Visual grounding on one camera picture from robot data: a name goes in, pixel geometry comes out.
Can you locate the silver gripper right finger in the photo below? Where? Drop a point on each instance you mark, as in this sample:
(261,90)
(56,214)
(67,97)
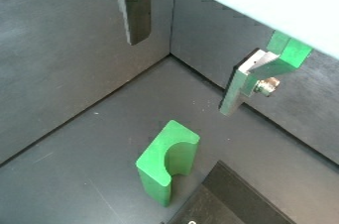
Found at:
(255,72)

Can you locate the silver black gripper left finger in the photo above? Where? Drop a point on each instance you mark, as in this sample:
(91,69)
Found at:
(136,17)

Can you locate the green arch block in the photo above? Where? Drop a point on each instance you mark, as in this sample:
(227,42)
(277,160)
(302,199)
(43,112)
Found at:
(168,156)

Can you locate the black curved stand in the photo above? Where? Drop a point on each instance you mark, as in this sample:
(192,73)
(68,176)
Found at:
(226,200)

